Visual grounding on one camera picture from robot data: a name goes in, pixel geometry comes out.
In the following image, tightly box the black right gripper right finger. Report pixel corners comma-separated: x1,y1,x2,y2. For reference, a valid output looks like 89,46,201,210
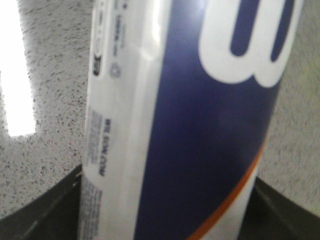
243,178,320,240

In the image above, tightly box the white blue tennis ball can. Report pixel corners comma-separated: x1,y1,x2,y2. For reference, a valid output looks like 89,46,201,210
77,0,304,240

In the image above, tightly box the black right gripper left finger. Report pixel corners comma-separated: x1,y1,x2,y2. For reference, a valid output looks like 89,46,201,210
0,165,82,240

